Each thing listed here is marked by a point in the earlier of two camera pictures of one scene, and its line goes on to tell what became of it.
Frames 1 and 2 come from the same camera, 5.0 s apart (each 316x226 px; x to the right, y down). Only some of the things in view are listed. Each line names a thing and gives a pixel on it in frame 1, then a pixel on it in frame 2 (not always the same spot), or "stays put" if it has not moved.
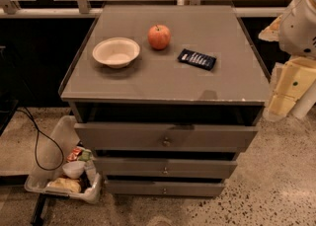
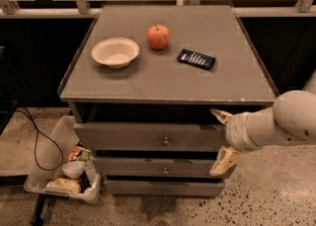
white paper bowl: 117,52 stays put
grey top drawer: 168,137 stays put
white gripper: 298,31 -> 237,131
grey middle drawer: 166,167 stays put
